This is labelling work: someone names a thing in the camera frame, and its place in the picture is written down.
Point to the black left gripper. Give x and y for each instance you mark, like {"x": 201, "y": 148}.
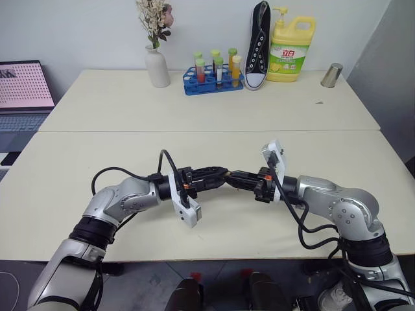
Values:
{"x": 191, "y": 181}

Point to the green-capped tube red liquid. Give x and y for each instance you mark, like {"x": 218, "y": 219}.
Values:
{"x": 198, "y": 55}
{"x": 200, "y": 73}

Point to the yellow detergent pump bottle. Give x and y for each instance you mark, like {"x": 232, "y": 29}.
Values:
{"x": 290, "y": 39}

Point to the green-capped tube white label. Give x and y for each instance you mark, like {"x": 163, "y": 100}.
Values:
{"x": 220, "y": 73}

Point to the silver metal cup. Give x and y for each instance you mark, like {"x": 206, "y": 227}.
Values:
{"x": 332, "y": 75}

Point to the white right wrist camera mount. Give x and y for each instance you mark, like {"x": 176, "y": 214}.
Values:
{"x": 275, "y": 150}

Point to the dried flower bouquet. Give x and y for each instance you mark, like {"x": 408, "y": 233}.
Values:
{"x": 152, "y": 19}

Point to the yellow-capped tube orange liquid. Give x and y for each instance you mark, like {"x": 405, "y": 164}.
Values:
{"x": 236, "y": 71}

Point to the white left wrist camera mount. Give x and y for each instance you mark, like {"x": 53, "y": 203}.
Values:
{"x": 189, "y": 215}

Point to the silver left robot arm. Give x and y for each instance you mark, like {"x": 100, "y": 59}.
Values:
{"x": 129, "y": 197}

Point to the grey laptop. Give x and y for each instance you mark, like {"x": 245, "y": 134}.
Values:
{"x": 22, "y": 87}

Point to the black canvas sneaker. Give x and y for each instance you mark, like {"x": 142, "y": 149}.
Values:
{"x": 259, "y": 42}

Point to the white sneaker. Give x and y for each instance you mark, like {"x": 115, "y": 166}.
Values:
{"x": 334, "y": 296}

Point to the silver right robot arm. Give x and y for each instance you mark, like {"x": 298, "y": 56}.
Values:
{"x": 324, "y": 191}

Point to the blue test tube rack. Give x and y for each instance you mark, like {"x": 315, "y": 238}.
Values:
{"x": 194, "y": 87}

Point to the green-capped tube orange liquid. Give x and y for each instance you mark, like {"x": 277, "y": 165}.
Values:
{"x": 232, "y": 52}

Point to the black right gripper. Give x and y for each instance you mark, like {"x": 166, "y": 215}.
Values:
{"x": 265, "y": 189}

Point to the green-capped tube dark liquid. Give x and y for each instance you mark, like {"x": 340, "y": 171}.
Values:
{"x": 215, "y": 53}

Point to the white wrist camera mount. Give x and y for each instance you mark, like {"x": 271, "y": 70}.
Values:
{"x": 189, "y": 215}
{"x": 275, "y": 150}

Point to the white ceramic vase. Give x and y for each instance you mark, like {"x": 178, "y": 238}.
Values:
{"x": 158, "y": 69}

